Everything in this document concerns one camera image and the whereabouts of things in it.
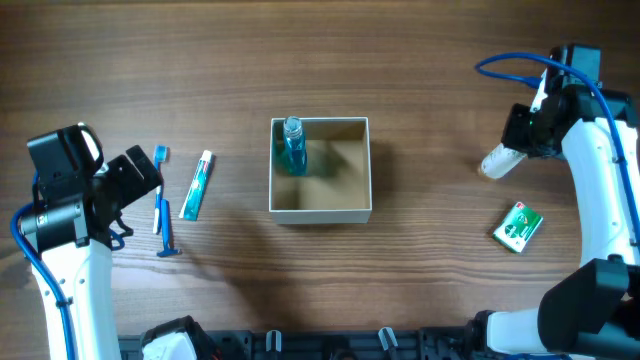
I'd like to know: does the white bamboo conditioner tube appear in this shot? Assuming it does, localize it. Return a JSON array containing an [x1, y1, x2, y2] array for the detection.
[[478, 143, 527, 180]]

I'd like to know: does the green soap box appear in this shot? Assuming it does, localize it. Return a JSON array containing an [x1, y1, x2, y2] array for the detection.
[[492, 202, 544, 253]]

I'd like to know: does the blue mouthwash bottle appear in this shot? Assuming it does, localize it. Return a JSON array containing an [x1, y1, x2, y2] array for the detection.
[[283, 116, 308, 176]]

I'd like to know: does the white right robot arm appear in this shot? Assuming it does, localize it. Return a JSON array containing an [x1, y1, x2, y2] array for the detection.
[[456, 44, 639, 359]]

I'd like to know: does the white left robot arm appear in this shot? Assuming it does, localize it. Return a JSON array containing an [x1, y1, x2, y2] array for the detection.
[[10, 123, 161, 359]]

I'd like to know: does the blue disposable razor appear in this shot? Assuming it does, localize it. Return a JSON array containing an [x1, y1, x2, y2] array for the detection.
[[157, 199, 182, 257]]

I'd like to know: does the blue toothbrush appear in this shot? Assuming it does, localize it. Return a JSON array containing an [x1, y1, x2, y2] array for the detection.
[[152, 145, 169, 234]]

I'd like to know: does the teal toothpaste tube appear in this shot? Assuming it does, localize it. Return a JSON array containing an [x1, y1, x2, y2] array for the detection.
[[179, 150, 214, 221]]

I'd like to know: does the white cardboard box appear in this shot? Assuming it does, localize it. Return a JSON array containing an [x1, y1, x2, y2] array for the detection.
[[268, 117, 373, 225]]

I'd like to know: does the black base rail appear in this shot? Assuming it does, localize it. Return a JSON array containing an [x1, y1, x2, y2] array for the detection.
[[118, 316, 488, 360]]

